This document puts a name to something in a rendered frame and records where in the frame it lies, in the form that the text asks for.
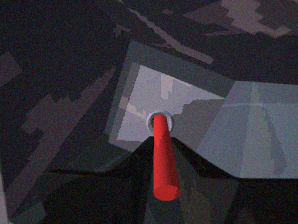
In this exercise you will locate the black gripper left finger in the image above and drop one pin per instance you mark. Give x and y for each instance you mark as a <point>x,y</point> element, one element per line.
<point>122,191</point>

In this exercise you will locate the grey plate with hole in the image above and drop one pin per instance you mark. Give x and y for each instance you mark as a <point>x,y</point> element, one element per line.
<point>189,110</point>

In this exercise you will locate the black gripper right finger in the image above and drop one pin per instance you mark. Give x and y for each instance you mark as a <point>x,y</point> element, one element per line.
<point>209,195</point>

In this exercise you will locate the red peg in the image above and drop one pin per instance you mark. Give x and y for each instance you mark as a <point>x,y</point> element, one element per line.
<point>166,186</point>

